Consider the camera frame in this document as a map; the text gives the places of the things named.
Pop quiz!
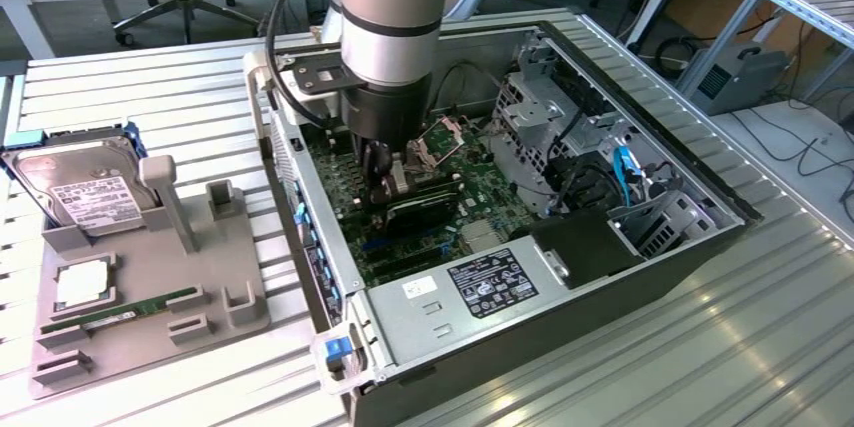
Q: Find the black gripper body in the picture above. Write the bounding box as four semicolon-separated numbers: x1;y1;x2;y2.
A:
342;76;433;154

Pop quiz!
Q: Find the green graphics card black fan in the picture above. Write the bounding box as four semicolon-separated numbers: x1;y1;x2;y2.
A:
381;190;464;239

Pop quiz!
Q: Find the metal socket cover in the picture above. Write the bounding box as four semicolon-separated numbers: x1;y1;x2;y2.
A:
414;116;480;168

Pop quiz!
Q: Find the green motherboard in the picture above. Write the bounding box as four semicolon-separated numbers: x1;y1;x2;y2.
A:
310;114;544;286

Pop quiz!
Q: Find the silver chipset heatsink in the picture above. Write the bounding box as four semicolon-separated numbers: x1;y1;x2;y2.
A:
457;220;509;254

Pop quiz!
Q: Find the perforated metal drive cage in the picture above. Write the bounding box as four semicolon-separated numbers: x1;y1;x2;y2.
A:
490;29;642;208

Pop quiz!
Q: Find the grey case corner fixture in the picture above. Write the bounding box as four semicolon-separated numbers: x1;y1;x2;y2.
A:
310;329;376;395
243;50;300;148

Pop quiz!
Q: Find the grey power supply unit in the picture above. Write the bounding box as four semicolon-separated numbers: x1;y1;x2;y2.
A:
364;232;577;367

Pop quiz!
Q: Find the black plastic shroud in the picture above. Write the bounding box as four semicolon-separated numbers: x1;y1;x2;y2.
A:
533;209;649;291

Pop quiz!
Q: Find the blue case latch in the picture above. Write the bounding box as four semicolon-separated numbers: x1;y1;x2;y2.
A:
322;336;354;363

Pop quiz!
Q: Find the black office chair base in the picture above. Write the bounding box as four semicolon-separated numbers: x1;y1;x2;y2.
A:
110;0;266;46

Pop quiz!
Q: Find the black open PC case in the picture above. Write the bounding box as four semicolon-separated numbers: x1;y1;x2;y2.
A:
263;20;768;427

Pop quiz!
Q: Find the metal disk bay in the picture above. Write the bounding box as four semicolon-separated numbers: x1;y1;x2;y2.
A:
610;189;747;261

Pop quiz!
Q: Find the grey parts rack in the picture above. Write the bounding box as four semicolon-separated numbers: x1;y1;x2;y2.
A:
30;155;274;401

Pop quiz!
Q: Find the silver hard disk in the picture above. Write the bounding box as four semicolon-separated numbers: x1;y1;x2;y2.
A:
0;139;150;238

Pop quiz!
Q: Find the green RAM stick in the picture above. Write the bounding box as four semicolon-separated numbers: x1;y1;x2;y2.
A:
41;289;202;336

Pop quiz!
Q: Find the silver CPU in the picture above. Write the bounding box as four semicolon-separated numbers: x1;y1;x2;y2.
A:
55;262;114;308

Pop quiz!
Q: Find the grey floor unit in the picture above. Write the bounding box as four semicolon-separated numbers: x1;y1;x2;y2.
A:
680;39;793;116

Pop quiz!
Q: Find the blue disk caddy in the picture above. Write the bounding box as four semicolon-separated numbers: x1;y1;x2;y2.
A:
0;118;150;163

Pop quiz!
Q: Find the black looped case wire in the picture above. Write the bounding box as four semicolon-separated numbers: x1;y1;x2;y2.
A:
430;62;500;113

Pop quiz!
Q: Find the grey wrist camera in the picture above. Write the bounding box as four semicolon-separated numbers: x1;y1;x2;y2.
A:
278;52;369;124

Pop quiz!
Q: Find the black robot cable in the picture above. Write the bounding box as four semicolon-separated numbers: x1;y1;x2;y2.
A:
265;0;340;124

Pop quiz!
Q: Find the blue SATA wire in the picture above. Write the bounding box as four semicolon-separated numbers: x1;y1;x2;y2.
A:
612;144;646;208

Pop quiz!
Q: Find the coiled black cable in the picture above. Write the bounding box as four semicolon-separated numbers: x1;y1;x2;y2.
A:
657;36;696;73

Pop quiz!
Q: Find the black floor cable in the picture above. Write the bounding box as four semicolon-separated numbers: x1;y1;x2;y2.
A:
727;96;854;183

